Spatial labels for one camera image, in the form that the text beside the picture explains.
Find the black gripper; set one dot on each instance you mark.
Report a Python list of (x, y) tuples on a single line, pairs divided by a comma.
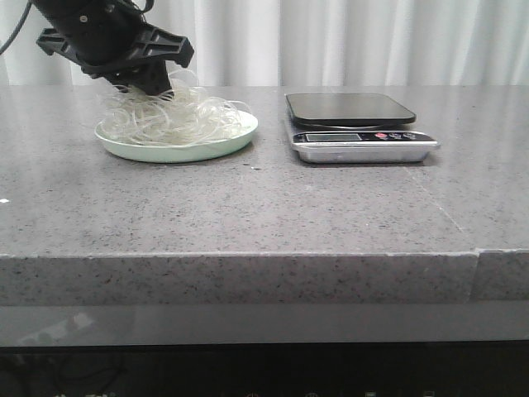
[(126, 52)]

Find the white vermicelli noodle bundle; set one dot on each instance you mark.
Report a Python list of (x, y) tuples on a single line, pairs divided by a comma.
[(183, 114)]

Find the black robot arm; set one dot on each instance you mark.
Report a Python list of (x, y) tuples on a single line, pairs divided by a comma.
[(59, 10)]

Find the white pleated curtain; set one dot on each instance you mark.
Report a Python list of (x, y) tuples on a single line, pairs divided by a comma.
[(346, 43)]

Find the light green round plate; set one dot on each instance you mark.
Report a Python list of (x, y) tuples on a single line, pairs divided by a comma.
[(182, 154)]

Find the digital kitchen scale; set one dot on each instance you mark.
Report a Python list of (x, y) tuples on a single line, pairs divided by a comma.
[(337, 128)]

